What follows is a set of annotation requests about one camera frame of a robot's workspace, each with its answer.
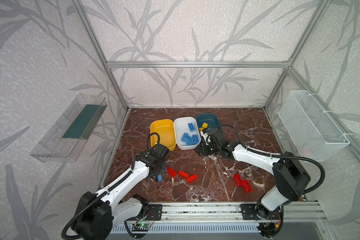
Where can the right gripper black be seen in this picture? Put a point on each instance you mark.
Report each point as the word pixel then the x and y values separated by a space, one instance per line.
pixel 205 146

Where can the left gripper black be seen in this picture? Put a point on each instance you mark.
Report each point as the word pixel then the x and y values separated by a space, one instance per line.
pixel 157 169

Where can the red brick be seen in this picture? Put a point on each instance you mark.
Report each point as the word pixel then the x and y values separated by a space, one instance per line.
pixel 246 185
pixel 238 180
pixel 172 172
pixel 183 174
pixel 192 178

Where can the yellow sloped brick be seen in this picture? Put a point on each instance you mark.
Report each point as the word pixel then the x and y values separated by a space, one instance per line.
pixel 204 125

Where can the blue brick group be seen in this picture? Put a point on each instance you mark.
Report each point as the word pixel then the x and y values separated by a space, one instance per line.
pixel 191 127

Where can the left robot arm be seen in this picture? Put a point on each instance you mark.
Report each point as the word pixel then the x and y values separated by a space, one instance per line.
pixel 98 213

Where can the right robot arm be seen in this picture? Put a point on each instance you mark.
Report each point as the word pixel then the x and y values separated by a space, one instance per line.
pixel 290 175

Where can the teal plastic bin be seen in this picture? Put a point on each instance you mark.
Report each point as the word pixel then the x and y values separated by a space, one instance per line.
pixel 211 119

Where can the yellow plastic bin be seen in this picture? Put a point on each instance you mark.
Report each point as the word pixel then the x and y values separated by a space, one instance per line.
pixel 165 129

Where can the white plastic bin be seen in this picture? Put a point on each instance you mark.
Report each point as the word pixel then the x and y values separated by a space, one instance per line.
pixel 181 127

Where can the green circuit board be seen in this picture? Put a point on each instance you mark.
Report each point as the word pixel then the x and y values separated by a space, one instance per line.
pixel 140 227

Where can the right base wiring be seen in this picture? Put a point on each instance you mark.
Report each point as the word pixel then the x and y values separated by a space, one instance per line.
pixel 270 228

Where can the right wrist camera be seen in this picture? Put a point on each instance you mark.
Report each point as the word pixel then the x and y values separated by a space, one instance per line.
pixel 205 136

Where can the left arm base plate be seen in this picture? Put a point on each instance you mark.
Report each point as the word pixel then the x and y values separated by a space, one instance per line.
pixel 150 212

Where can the aluminium front rail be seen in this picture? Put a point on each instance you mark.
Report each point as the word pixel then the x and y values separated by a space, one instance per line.
pixel 228 212

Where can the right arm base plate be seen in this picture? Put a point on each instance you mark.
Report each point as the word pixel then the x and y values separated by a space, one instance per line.
pixel 247 211

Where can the clear plastic wall tray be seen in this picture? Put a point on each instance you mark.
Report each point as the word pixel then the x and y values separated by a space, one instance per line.
pixel 65 140

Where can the white wire mesh basket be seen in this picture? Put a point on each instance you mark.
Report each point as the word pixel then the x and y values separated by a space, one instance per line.
pixel 313 131

